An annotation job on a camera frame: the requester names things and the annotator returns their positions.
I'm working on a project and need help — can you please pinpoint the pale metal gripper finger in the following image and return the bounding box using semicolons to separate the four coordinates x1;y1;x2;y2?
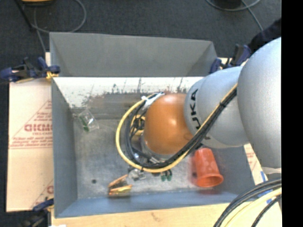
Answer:
127;168;147;182

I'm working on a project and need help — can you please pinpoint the grey metal bin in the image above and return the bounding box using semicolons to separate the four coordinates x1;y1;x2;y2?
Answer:
49;32;257;218

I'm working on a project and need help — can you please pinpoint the orange-red plastic cup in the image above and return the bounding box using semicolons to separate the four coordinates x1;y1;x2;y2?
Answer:
190;148;224;188

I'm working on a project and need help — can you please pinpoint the clear packet with green pieces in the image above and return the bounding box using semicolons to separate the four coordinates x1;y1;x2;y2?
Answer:
72;108;99;132

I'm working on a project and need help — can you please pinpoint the brown cardboard board red print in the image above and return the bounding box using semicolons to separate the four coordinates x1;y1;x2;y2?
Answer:
5;77;55;213

